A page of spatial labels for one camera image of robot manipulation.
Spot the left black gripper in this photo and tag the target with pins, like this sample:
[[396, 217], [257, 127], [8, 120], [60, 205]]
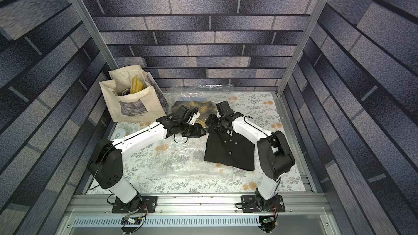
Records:
[[199, 131]]

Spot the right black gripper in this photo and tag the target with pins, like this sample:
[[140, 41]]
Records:
[[215, 122]]

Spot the yellow black plaid shirt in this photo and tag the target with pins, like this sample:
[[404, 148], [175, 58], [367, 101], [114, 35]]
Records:
[[205, 108]]

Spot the black tray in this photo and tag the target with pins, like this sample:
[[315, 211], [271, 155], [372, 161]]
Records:
[[229, 148]]

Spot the clear plastic vacuum bag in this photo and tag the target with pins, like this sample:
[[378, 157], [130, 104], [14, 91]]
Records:
[[180, 161]]

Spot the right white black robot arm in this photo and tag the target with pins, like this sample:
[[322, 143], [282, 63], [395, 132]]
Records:
[[272, 152]]

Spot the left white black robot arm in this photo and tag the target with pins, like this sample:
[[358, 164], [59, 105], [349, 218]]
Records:
[[106, 161]]

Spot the beige canvas tote bag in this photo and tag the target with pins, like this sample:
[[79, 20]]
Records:
[[146, 105]]

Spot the floral patterned table cloth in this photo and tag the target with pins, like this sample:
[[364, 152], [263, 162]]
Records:
[[273, 124]]

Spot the yellow snack packet in tote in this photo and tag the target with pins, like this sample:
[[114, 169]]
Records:
[[136, 85]]

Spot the left small circuit board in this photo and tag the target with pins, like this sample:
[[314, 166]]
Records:
[[127, 220]]

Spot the small circuit board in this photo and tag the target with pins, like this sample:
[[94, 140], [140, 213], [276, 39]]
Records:
[[267, 223], [127, 220]]

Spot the right small circuit board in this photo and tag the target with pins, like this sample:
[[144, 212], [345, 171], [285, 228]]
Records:
[[267, 223]]

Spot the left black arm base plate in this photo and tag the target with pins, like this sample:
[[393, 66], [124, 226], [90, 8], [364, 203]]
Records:
[[146, 204]]

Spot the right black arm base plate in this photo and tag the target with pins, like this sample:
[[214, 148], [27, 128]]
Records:
[[256, 204]]

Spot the aluminium front rail frame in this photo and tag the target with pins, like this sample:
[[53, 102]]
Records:
[[199, 214]]

